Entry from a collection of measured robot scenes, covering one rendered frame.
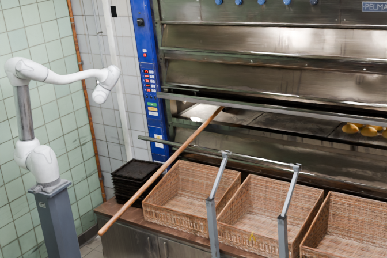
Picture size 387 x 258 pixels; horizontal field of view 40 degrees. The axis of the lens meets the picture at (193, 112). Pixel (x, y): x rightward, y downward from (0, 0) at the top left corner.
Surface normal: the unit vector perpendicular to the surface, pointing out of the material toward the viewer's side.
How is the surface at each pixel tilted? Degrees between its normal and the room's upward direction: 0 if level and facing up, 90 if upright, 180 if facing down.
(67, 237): 90
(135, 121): 90
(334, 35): 70
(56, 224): 90
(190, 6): 92
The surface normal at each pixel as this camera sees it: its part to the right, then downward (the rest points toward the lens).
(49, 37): 0.81, 0.11
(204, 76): -0.57, 0.00
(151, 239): -0.58, 0.33
